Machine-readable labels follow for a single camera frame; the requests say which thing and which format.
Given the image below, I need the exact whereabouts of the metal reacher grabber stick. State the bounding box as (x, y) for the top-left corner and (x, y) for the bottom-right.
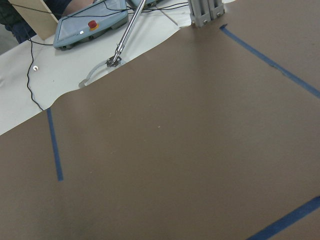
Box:
(78, 0), (146, 89)

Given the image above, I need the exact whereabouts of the teach pendant far one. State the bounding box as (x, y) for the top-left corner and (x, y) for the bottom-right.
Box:
(126, 0), (161, 9)

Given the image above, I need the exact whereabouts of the seated person black shirt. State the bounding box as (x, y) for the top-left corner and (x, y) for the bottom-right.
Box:
(0, 0), (94, 44)

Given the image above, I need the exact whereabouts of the teach pendant near post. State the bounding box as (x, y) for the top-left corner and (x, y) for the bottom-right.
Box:
(53, 0), (129, 50)

